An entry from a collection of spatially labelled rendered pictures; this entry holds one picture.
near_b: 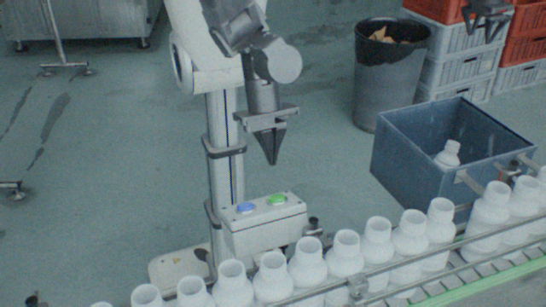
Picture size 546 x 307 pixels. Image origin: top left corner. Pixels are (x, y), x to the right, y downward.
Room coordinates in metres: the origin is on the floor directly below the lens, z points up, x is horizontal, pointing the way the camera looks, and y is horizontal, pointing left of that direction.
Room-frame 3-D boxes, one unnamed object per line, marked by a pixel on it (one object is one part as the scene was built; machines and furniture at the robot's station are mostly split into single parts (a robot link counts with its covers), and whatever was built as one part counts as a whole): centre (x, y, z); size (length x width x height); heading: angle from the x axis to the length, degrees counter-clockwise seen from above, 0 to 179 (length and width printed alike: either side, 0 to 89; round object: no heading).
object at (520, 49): (3.41, -1.81, 0.33); 0.61 x 0.41 x 0.22; 115
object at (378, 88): (2.75, -0.72, 0.32); 0.45 x 0.45 x 0.64
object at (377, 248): (0.54, -0.17, 1.08); 0.06 x 0.06 x 0.17
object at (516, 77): (3.41, -1.80, 0.11); 0.61 x 0.41 x 0.22; 115
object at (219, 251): (1.12, 0.13, 0.49); 0.13 x 0.13 x 0.40; 22
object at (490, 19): (1.14, -0.53, 1.26); 0.07 x 0.07 x 0.09; 22
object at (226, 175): (1.12, 0.13, 0.74); 0.11 x 0.11 x 0.40; 22
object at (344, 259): (0.52, -0.11, 1.08); 0.06 x 0.06 x 0.17
